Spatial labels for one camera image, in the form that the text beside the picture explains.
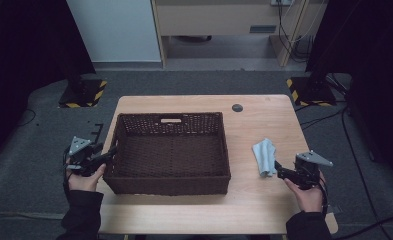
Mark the black curtain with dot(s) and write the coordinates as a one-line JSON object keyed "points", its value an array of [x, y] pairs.
{"points": [[24, 66], [377, 66]]}

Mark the person's right hand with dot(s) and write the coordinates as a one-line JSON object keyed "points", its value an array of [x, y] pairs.
{"points": [[309, 200]]}

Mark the white panel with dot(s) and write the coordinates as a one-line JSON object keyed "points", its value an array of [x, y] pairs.
{"points": [[117, 30]]}

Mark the light blue cloth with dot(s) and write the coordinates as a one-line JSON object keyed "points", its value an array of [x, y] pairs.
{"points": [[265, 155]]}

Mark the black round table grommet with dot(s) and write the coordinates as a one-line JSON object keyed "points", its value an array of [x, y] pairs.
{"points": [[237, 107]]}

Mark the grey tape piece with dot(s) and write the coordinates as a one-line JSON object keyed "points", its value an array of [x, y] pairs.
{"points": [[335, 209]]}

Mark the striped black stand base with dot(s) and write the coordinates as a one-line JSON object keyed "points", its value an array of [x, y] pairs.
{"points": [[312, 93], [84, 95]]}

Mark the person's left hand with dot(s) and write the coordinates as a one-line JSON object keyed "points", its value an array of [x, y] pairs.
{"points": [[84, 183]]}

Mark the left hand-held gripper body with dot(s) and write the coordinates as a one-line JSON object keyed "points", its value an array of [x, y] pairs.
{"points": [[80, 160]]}

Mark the brown woven basket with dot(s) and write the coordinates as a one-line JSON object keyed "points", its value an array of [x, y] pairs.
{"points": [[170, 156]]}

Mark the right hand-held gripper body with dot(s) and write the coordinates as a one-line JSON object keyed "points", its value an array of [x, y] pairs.
{"points": [[307, 173]]}

